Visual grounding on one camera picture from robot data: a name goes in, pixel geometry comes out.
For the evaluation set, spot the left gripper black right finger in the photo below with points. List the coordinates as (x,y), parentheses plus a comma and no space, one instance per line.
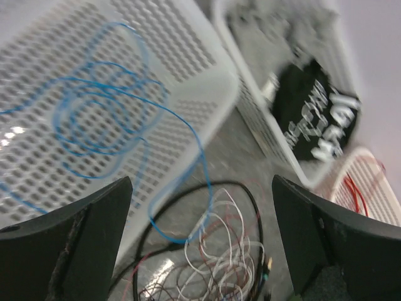
(317,233)

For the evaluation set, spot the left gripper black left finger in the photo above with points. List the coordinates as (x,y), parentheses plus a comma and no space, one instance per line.
(69,253)

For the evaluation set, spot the white oval perforated basket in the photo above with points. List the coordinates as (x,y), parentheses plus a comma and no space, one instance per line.
(357,181)

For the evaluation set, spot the white rectangular basket left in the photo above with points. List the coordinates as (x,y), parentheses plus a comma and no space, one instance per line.
(92,91)

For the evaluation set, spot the black printed t-shirt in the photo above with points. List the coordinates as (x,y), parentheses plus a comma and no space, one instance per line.
(316,119)

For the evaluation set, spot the grey cloth in basket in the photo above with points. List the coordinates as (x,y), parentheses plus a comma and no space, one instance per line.
(267,30)

